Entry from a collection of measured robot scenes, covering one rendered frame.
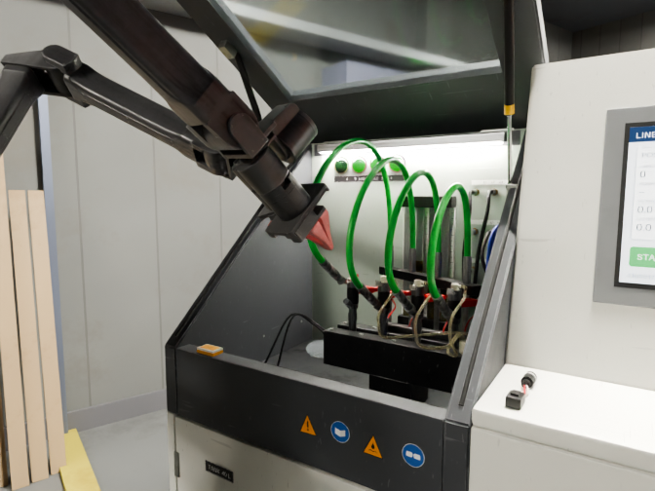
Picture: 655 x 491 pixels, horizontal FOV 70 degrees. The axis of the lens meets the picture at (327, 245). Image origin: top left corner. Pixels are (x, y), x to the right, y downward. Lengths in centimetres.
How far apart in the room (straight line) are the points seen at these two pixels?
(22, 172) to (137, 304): 90
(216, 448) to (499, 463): 60
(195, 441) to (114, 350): 186
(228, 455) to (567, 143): 92
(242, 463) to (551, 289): 70
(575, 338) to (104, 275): 243
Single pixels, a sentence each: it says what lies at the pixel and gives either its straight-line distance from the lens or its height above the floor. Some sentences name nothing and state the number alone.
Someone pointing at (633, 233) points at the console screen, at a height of 123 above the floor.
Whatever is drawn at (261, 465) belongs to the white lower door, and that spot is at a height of 75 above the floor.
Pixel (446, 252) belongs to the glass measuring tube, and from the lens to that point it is 125.
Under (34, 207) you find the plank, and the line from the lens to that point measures 263.
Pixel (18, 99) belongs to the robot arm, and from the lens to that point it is 110.
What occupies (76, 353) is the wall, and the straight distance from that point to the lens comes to 294.
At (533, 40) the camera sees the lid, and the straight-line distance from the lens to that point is 106.
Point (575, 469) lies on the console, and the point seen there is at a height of 93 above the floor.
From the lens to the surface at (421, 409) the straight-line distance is 81.
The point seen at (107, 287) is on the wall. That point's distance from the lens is 288.
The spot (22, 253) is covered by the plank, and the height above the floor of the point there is 102.
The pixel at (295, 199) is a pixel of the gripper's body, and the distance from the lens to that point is 68.
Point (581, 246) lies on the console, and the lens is 95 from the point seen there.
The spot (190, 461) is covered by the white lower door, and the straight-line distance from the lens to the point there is 120.
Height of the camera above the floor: 129
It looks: 6 degrees down
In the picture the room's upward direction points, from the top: straight up
